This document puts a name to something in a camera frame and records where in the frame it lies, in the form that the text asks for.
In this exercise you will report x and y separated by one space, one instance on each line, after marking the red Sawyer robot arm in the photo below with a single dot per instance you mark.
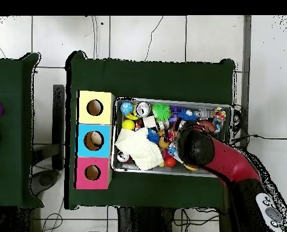
230 162

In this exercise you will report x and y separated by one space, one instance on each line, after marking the dark green tablecloth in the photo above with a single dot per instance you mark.
157 79

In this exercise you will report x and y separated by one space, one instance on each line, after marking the side table under green cloth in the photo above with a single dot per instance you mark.
7 145

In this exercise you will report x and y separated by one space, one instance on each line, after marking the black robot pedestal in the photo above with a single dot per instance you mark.
143 220

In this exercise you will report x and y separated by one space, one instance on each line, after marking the cream waffle cloth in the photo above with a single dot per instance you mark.
140 149

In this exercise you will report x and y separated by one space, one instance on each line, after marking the black panel on stand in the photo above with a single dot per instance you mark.
58 120

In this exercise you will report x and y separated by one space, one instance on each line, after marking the blue globe ball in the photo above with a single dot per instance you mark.
126 108

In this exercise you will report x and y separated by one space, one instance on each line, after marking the brown football toy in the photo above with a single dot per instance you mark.
209 125

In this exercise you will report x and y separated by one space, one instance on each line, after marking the yellow ball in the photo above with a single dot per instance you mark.
128 124

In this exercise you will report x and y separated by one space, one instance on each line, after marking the blue spiky ball with eye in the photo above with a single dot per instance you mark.
188 116

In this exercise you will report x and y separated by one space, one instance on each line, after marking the green spiky ball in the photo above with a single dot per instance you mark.
161 112

